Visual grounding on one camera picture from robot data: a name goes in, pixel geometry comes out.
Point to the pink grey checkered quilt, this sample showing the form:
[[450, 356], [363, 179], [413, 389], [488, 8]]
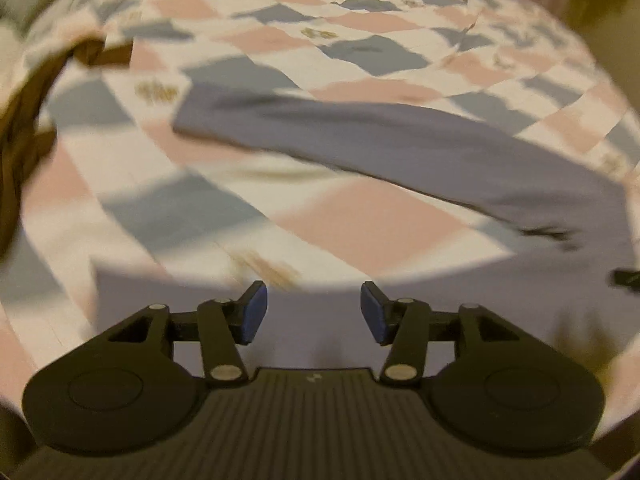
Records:
[[122, 193]]

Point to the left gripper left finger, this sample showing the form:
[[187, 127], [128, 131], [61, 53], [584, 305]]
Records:
[[223, 325]]

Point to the grey-blue garment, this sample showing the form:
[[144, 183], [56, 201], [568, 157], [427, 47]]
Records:
[[427, 151]]

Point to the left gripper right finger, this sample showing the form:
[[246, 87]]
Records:
[[403, 325]]

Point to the dark brown garment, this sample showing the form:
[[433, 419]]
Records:
[[23, 143]]

